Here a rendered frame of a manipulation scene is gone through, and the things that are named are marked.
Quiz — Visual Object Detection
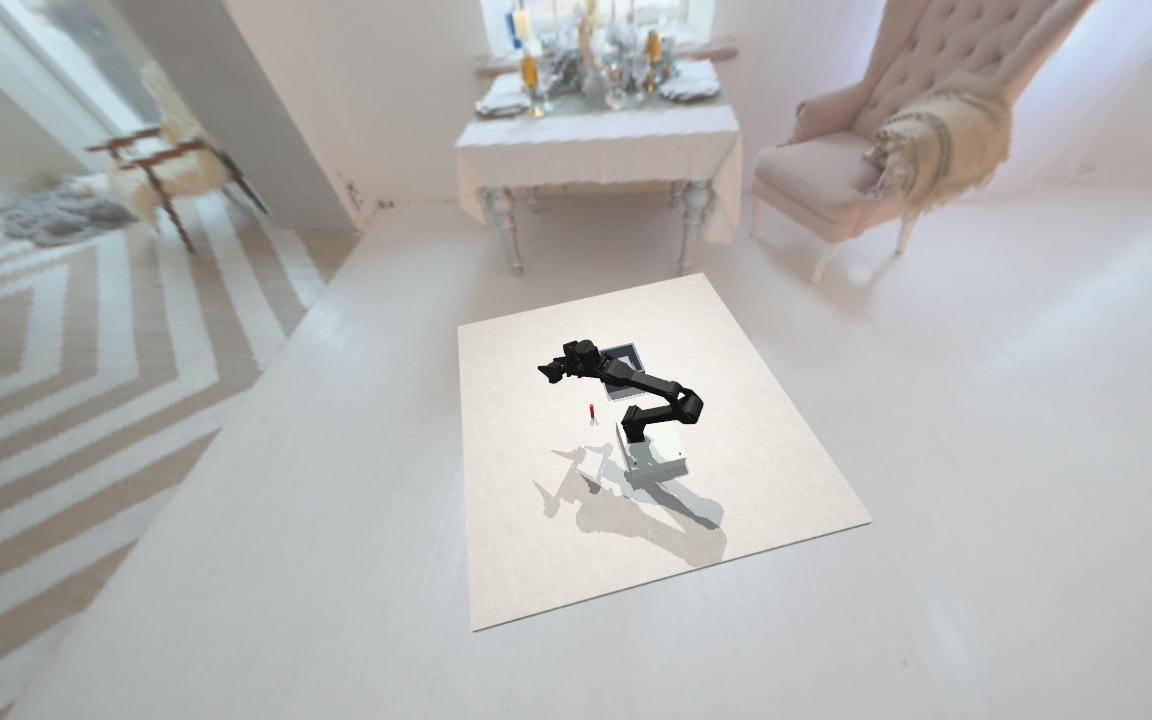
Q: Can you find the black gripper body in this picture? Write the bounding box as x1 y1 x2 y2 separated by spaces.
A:
547 361 584 384

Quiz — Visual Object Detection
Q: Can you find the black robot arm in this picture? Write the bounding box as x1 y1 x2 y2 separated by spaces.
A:
563 340 704 444

